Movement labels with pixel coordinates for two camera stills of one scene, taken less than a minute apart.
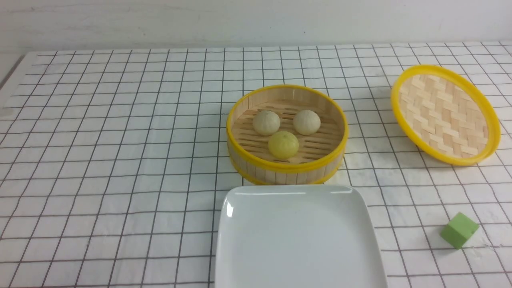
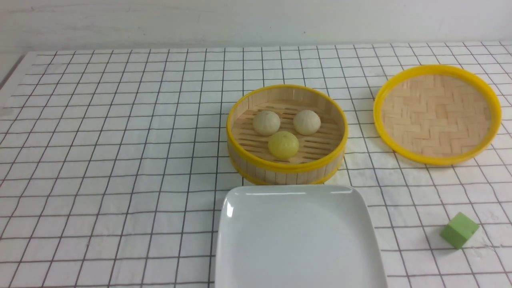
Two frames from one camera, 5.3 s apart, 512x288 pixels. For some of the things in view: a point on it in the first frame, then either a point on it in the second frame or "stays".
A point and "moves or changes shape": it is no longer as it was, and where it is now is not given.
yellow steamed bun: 283,145 stays
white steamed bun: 307,122 stays
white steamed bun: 266,123 stays
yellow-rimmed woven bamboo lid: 446,115 moves or changes shape
